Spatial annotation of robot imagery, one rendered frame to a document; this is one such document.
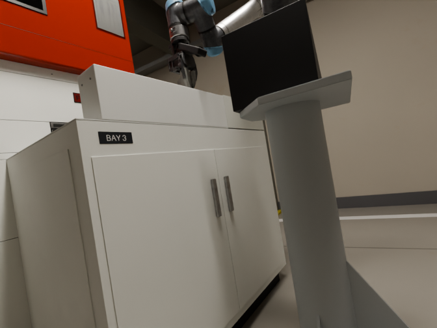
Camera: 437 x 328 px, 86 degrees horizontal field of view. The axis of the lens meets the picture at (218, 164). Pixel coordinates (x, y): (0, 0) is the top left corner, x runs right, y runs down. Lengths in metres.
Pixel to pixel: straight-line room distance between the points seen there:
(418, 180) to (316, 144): 2.32
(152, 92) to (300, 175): 0.50
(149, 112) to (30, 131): 0.64
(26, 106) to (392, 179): 2.90
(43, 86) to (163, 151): 0.75
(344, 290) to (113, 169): 0.69
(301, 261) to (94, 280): 0.53
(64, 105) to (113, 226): 0.82
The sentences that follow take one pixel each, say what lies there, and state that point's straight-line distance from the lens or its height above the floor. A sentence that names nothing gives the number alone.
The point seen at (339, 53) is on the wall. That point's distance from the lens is 3.04.
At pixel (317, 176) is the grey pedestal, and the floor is 0.59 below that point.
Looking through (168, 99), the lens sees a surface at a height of 0.90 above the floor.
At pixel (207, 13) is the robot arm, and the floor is 1.24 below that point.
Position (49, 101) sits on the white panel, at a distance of 1.31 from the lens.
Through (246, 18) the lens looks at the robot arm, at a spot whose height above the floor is 1.28.
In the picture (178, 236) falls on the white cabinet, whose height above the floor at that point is 0.47.
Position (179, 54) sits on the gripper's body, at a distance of 1.01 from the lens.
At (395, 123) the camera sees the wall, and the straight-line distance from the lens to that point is 2.92.
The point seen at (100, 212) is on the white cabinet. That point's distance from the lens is 0.61.
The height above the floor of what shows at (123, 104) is 0.87.
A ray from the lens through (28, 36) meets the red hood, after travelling 1.36.
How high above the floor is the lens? 0.66
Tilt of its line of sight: 1 degrees up
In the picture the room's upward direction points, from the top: 9 degrees counter-clockwise
